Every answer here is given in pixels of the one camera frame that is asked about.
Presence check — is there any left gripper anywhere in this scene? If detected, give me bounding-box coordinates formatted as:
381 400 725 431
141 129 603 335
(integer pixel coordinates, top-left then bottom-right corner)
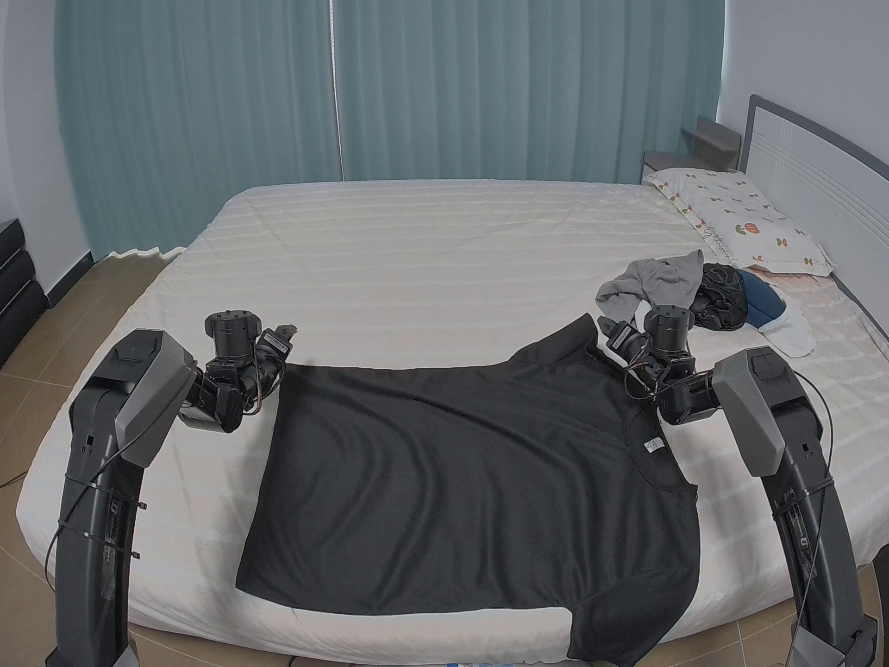
254 325 300 379

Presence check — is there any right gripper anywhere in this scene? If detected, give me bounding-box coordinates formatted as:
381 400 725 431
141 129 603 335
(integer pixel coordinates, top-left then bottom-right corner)
606 320 661 378

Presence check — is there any black T-shirt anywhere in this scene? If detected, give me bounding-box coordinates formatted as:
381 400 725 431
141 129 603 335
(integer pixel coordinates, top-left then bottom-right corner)
235 313 701 667

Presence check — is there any bed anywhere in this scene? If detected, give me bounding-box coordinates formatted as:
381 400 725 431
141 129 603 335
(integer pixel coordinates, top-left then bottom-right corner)
15 93 889 667

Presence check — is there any grey garment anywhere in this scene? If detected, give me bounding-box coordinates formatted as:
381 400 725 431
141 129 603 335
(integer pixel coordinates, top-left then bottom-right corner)
595 249 706 325

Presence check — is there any black shiny garment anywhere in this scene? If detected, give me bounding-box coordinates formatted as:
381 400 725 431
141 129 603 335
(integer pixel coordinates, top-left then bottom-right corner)
691 263 750 333

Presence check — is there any dark blue garment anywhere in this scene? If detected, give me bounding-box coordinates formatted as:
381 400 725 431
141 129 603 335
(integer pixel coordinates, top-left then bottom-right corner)
736 268 789 325

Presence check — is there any white garment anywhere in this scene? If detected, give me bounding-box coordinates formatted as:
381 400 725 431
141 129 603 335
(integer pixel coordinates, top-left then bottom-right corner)
757 299 815 358

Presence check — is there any white printed pillow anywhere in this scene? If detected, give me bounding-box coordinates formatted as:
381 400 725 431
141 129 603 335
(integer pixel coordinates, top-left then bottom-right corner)
642 166 836 278

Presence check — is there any grey bedside table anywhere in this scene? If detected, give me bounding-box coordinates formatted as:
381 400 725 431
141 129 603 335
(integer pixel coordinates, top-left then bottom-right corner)
642 117 741 182

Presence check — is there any blue-green curtain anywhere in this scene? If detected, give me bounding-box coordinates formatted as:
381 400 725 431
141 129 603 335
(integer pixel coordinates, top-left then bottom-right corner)
333 0 726 183
54 0 344 262

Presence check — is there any black chest of drawers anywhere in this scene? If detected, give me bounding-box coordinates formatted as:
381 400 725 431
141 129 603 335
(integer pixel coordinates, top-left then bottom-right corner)
0 218 47 368

